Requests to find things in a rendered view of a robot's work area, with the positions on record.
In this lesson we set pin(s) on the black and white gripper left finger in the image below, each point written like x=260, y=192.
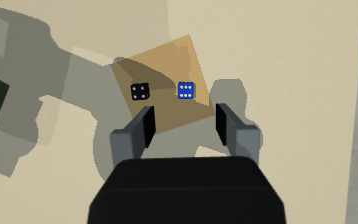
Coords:
x=130, y=142

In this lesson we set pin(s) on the blue die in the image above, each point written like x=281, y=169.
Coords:
x=185, y=90

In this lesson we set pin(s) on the tan square mat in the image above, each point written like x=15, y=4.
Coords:
x=163, y=67

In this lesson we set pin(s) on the black die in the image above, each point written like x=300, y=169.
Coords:
x=140, y=91

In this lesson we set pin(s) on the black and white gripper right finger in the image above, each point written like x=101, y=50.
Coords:
x=240, y=139

